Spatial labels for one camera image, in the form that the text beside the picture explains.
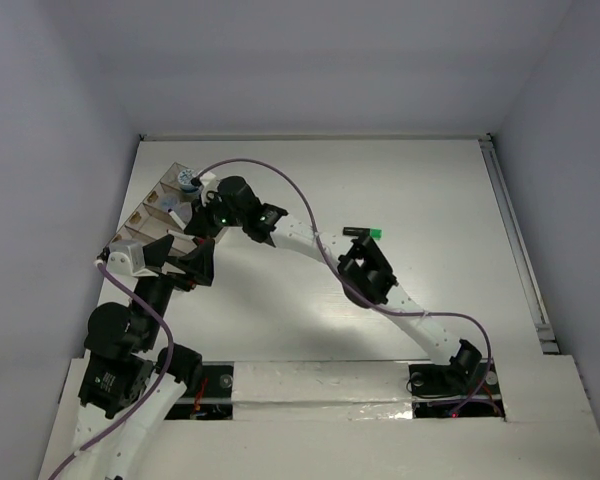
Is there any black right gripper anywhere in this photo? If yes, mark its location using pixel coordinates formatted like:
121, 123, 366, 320
183, 191, 246, 240

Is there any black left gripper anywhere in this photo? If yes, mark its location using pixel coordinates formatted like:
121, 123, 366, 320
132, 231, 216, 346

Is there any black-capped white marker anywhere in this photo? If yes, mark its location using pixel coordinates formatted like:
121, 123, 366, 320
168, 210, 186, 230

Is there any blue-lidded cleaning gel jar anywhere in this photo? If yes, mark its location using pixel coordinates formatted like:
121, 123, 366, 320
176, 169, 200, 193

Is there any clear jar of paper clips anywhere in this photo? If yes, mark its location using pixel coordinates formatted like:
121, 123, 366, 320
157, 193, 181, 213

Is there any green-capped black highlighter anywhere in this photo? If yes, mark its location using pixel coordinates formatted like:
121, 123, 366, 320
342, 227, 383, 240

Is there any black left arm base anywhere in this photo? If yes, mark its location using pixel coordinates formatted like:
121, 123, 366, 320
166, 362, 234, 421

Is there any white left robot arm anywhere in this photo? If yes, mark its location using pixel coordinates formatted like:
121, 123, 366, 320
63, 235, 216, 479

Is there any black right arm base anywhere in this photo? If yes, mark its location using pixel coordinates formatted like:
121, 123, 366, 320
406, 360, 506, 419

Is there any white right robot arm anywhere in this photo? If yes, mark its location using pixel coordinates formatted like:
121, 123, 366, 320
186, 173, 482, 392

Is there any clear three-bin organizer tray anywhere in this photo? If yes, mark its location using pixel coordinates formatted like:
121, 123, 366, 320
111, 163, 198, 256

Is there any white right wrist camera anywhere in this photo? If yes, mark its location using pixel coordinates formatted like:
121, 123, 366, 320
191, 171, 219, 205

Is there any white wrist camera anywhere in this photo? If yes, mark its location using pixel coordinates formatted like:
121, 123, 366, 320
191, 171, 219, 205
96, 239, 157, 278

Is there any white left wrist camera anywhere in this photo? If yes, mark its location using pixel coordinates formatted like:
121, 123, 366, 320
96, 239, 157, 278

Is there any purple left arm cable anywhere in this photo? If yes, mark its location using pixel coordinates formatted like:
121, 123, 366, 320
47, 262, 175, 480

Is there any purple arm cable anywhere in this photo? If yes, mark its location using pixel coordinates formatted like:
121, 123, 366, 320
47, 262, 175, 480
192, 158, 494, 416

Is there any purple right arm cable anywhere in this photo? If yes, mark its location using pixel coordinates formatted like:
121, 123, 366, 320
192, 158, 494, 416

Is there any metal rail on table edge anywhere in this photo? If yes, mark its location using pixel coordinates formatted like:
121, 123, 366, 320
478, 134, 561, 355

